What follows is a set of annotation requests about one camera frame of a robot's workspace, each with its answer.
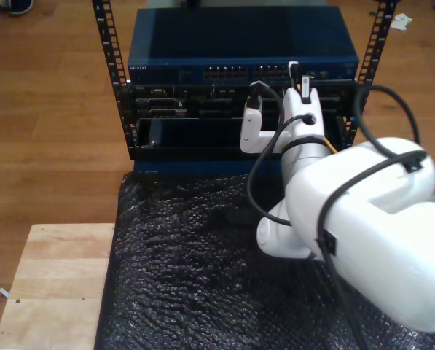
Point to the black rack server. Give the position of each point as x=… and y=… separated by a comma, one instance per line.
x=166, y=95

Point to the black rack shelf tray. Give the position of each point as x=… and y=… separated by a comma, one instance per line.
x=184, y=151

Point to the black bubble wrap mat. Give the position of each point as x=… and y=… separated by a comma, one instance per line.
x=184, y=273

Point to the dark shoe white sole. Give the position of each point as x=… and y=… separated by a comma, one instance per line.
x=22, y=6

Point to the crumpled white paper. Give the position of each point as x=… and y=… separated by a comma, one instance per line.
x=401, y=22

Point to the black server rack frame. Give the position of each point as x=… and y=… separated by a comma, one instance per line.
x=109, y=54

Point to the blue network switch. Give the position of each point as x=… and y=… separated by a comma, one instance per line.
x=239, y=33

